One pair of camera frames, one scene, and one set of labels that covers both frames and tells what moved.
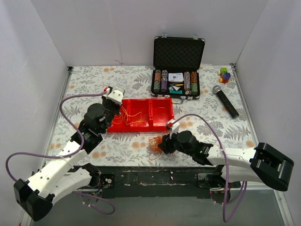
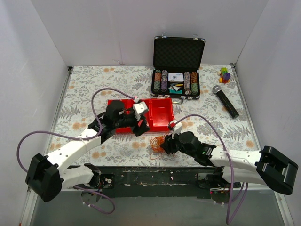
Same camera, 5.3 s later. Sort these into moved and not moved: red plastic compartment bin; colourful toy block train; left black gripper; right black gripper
Moved: left black gripper
Not moved: red plastic compartment bin; colourful toy block train; right black gripper
